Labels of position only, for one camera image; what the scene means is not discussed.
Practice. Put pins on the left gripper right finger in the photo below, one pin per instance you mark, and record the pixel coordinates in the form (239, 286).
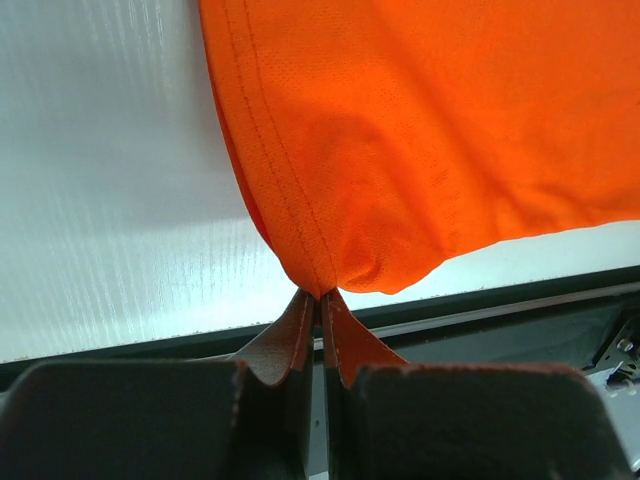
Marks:
(388, 418)

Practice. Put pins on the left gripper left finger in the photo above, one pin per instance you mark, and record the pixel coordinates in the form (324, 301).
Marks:
(244, 417)

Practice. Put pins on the orange t shirt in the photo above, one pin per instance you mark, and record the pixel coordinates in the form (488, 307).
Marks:
(374, 140)

